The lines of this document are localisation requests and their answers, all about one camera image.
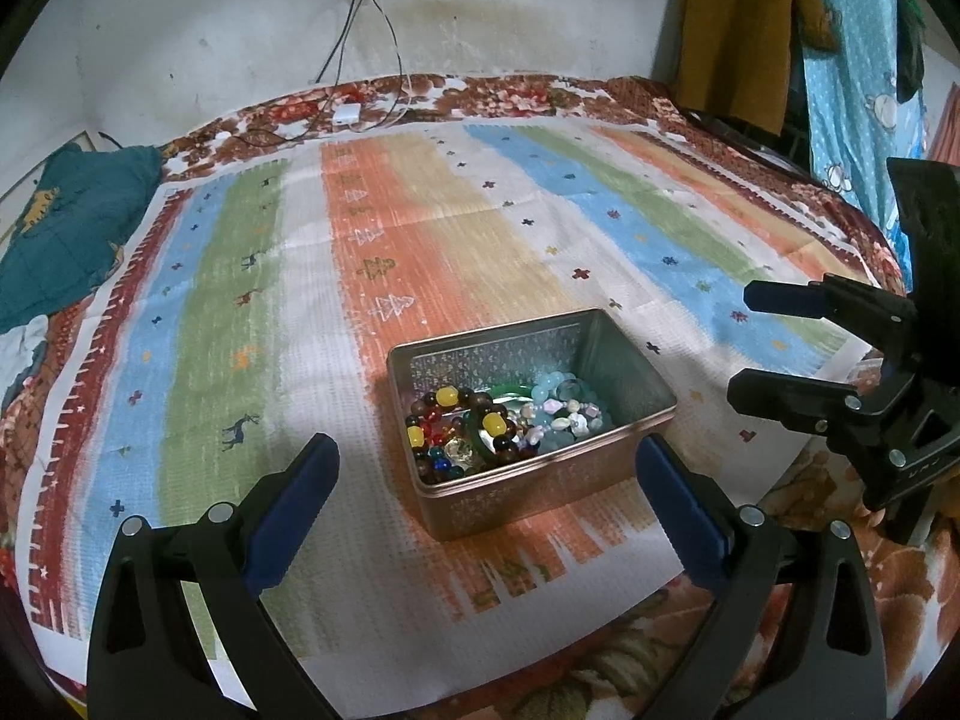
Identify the white cloth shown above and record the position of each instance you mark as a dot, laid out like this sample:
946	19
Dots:
19	352

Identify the striped printed mat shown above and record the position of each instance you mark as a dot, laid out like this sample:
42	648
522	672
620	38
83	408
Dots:
465	240

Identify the teal quilted pillow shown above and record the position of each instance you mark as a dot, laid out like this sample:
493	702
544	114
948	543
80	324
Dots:
67	225

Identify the green bangle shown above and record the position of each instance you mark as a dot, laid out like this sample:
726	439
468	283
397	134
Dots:
510	392

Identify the dark green hanging garment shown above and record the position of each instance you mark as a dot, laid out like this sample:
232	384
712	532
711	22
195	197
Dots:
909	37

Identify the white charger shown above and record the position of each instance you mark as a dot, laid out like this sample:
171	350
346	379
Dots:
346	115

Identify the mustard hanging garment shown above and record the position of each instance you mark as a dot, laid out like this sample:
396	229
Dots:
735	22

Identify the clear crystal charm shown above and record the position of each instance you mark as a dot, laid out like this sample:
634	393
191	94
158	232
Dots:
459	451

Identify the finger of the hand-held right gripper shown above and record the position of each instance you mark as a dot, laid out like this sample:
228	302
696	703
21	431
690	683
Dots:
787	298
787	394

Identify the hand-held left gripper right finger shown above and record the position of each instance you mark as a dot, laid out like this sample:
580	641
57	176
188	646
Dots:
679	517

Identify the patterned metal tin box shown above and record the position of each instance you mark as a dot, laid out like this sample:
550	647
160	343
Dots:
525	499

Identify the blue printed hanging cloth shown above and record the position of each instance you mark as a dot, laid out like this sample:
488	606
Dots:
855	90

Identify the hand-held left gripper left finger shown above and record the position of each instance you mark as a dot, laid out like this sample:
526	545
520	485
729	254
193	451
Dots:
292	510

